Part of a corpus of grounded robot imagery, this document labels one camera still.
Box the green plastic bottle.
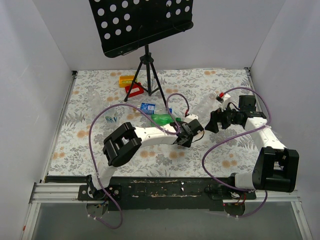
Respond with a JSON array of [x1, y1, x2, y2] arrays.
[[151, 114, 174, 126]]

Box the clear bottle lemon label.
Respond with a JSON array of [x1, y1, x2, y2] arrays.
[[103, 107, 118, 129]]

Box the clear bottle white cap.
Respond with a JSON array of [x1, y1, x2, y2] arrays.
[[86, 86, 105, 116]]

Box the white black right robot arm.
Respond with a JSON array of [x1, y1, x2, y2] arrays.
[[205, 93, 300, 199]]

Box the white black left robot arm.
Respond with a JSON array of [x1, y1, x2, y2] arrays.
[[87, 118, 204, 200]]

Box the small clear bottle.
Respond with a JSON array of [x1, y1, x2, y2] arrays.
[[193, 93, 216, 119]]

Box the clear bottle blue label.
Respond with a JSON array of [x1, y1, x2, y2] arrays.
[[139, 102, 168, 115]]

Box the floral patterned table mat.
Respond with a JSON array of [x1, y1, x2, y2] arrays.
[[47, 69, 259, 177]]

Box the red plastic box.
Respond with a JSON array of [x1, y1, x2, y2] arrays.
[[128, 82, 145, 98]]

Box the yellow plastic box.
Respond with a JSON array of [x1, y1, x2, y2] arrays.
[[118, 75, 135, 88]]

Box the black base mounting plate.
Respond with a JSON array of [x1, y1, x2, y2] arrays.
[[43, 175, 287, 212]]

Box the black perforated music stand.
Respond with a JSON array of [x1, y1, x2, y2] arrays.
[[89, 0, 194, 96]]

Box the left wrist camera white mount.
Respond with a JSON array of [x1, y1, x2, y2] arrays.
[[184, 114, 199, 122]]

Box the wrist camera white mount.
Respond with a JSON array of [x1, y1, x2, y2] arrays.
[[215, 92, 232, 111], [184, 114, 199, 122]]

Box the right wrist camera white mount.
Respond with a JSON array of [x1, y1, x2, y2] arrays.
[[215, 92, 232, 111]]

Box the aluminium frame rail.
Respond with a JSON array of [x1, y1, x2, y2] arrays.
[[22, 70, 312, 240]]

